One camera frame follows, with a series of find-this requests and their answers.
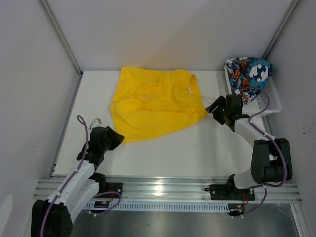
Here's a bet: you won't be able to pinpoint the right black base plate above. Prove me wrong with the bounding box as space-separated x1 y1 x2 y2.
204 184 255 201

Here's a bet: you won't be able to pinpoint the yellow shorts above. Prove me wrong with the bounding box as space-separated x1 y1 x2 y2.
110 67 207 143

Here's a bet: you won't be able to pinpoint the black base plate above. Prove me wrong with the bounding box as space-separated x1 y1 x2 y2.
204 184 255 201
99 182 123 199

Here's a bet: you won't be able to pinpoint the aluminium frame post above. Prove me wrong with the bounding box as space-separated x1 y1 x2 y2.
262 0 302 60
38 0 83 76

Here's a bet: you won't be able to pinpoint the white slotted cable duct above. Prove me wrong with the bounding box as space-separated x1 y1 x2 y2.
82 199 244 213

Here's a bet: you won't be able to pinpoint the white plastic basket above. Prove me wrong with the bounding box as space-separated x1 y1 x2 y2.
224 66 281 116

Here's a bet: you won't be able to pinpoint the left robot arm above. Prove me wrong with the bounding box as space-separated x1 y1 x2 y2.
31 125 124 237

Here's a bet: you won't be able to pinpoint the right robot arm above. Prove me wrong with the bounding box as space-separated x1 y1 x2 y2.
205 94 293 199

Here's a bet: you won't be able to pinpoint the aluminium mounting rail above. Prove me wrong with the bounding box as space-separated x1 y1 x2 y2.
33 175 302 204

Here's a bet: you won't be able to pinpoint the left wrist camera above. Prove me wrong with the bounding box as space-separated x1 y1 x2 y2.
89 118 104 130

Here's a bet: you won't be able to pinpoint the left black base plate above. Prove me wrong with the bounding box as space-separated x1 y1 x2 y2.
99 182 123 199

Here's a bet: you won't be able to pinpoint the patterned blue orange shorts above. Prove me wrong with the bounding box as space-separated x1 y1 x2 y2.
225 57 274 104

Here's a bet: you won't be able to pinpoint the right aluminium frame post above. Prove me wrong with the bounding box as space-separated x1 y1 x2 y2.
262 0 302 60

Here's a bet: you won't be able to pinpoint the left aluminium frame post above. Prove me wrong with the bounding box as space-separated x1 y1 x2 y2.
38 0 83 76

